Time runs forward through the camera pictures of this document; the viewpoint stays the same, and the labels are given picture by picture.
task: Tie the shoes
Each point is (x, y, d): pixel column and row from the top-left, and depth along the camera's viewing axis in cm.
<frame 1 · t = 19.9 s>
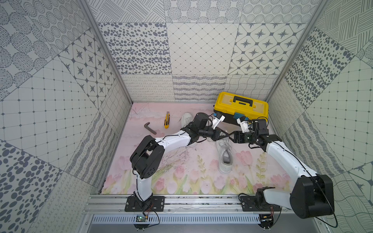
left hand: (229, 132, 77), fingers closed
right hand: (232, 137, 85), fingers open
yellow black plastic toolbox: (227, 104, 99), point 18 cm above the table
white sneaker right side: (225, 156, 86), point 8 cm above the table
white sneaker left side: (186, 119, 105), point 7 cm above the table
yellow black utility knife: (166, 120, 109), point 2 cm above the table
dark metal hex key: (145, 125, 107), on the table

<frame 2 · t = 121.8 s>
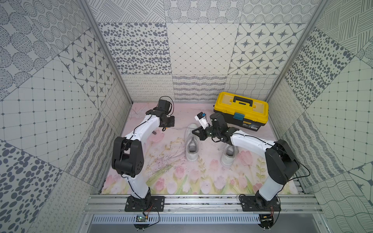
left hand: (169, 120, 92), fingers closed
right hand: (194, 133, 86), fingers closed
white sneaker left side: (192, 142, 90), point 9 cm above the table
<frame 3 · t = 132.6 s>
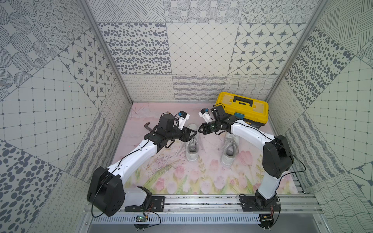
left hand: (193, 127, 78), fingers open
right hand: (199, 131, 87), fingers closed
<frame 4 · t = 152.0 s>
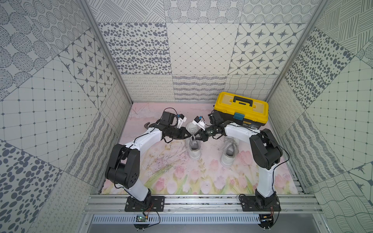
left hand: (190, 132, 86), fingers closed
right hand: (194, 138, 89), fingers closed
